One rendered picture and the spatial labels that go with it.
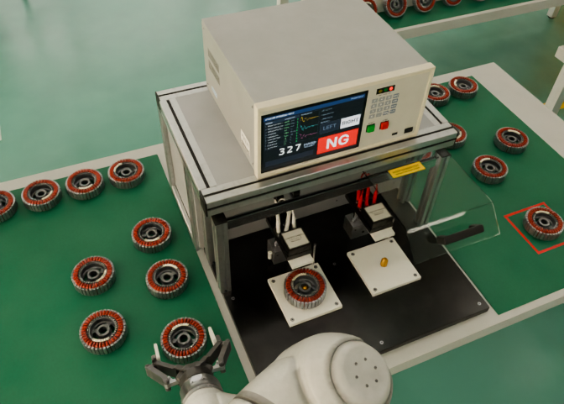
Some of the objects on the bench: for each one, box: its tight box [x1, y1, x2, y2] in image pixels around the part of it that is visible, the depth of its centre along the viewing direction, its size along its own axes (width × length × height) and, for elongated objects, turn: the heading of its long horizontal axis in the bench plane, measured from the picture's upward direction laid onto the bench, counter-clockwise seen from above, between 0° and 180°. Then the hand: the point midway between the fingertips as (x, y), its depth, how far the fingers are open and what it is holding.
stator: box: [523, 207, 564, 241], centre depth 168 cm, size 11×11×4 cm
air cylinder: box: [267, 238, 286, 265], centre depth 155 cm, size 5×8×6 cm
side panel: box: [157, 106, 205, 251], centre depth 157 cm, size 28×3×32 cm, turn 21°
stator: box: [160, 317, 207, 364], centre depth 138 cm, size 11×11×4 cm
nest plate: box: [268, 263, 342, 328], centre depth 148 cm, size 15×15×1 cm
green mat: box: [0, 155, 249, 404], centre depth 149 cm, size 94×61×1 cm, turn 21°
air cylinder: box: [343, 213, 369, 239], centre depth 162 cm, size 5×8×6 cm
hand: (184, 342), depth 137 cm, fingers open, 13 cm apart
